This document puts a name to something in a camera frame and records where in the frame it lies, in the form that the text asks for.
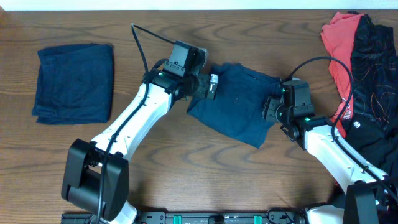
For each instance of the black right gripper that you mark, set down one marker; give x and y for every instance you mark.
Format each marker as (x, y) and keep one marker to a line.
(270, 106)

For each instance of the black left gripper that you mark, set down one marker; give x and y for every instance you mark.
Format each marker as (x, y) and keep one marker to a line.
(203, 83)

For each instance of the dark blue denim shorts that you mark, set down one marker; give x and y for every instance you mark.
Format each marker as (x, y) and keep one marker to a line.
(237, 108)

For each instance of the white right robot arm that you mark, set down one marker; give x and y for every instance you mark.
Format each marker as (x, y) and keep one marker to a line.
(368, 190)

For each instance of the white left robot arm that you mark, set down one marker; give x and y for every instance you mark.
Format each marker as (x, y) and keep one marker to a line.
(96, 176)

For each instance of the red orange garment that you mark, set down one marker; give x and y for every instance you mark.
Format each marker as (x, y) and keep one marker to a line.
(338, 39)

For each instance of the black garment with white logo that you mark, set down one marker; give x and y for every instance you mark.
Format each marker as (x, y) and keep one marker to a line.
(376, 143)

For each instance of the black patterned garment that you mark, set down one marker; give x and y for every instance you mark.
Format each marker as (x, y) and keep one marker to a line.
(374, 68)

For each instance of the folded dark blue shorts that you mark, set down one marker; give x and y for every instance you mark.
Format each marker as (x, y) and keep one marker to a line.
(74, 84)

